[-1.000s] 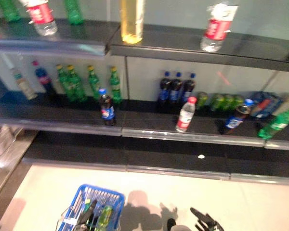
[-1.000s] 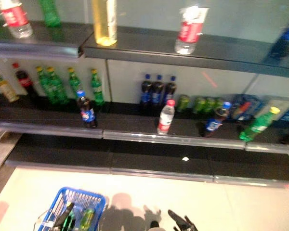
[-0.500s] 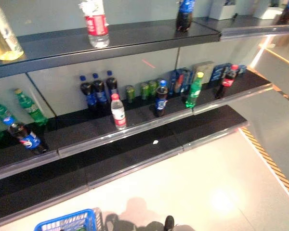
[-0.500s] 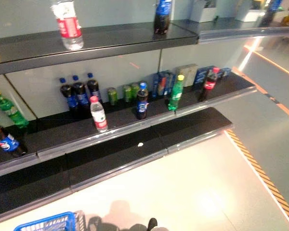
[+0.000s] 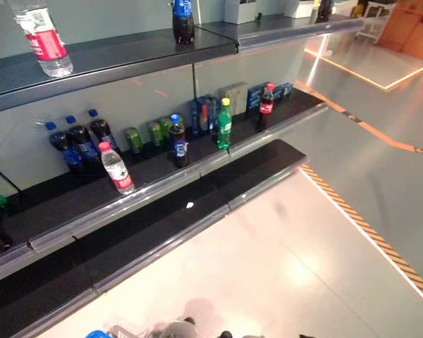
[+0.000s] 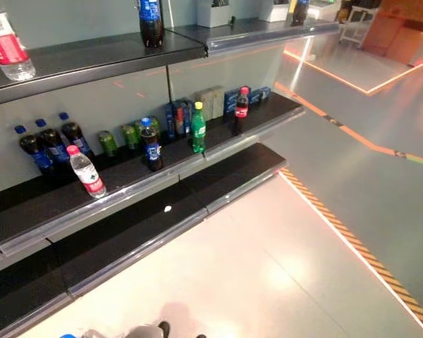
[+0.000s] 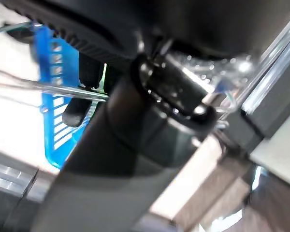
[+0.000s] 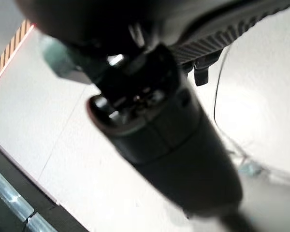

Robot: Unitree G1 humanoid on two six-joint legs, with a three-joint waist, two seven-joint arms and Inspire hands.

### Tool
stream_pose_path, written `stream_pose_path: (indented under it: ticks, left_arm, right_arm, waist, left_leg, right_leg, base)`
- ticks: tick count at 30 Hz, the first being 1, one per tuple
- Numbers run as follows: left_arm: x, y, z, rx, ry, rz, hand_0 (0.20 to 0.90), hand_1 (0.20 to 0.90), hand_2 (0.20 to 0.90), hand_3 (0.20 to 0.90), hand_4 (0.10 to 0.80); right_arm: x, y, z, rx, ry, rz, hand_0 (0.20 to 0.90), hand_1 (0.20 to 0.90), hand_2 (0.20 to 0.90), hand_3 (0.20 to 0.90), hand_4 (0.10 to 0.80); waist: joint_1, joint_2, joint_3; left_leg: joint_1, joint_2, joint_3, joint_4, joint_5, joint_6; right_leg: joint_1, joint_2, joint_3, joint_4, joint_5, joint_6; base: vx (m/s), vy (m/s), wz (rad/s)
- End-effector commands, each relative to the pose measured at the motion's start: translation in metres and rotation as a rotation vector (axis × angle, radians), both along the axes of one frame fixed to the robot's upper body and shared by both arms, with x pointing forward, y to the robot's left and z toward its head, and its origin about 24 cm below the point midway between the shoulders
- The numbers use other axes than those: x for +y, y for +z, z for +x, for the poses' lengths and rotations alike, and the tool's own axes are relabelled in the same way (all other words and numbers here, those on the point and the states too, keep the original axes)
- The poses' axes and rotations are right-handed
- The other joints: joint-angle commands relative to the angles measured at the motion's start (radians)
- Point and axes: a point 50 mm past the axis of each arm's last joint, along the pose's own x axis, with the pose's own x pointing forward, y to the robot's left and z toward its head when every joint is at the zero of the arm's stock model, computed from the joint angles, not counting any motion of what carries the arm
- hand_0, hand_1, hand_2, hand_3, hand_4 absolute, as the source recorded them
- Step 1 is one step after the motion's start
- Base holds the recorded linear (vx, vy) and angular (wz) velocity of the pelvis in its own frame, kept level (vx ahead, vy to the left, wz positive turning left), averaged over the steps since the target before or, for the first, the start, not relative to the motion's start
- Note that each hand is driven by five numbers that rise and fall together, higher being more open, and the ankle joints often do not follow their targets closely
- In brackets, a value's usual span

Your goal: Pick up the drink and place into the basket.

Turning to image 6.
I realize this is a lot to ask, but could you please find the cola bottle red label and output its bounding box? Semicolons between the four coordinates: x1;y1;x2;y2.
231;86;251;137

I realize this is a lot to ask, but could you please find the green soda bottle yellow cap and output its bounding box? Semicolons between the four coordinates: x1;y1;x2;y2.
190;101;208;155

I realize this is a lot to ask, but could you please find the blue snack box red print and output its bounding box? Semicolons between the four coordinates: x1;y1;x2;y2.
171;99;186;137

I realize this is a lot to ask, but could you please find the long blue cookie box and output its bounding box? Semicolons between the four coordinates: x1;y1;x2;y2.
223;86;252;114
249;85;273;104

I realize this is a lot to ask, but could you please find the water bottle red label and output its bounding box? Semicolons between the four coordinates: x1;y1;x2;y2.
66;144;108;199
0;10;37;82

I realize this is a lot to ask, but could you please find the white storage bin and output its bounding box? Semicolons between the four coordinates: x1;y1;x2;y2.
196;0;231;29
258;0;290;23

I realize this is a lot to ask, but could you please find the left silver robot leg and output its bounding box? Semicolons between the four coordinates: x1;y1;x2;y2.
125;320;172;338

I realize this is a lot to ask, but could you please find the white metal cart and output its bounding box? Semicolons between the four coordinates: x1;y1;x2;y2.
338;4;379;46

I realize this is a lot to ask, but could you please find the black shelf upright post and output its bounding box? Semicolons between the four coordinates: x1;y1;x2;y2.
165;65;173;104

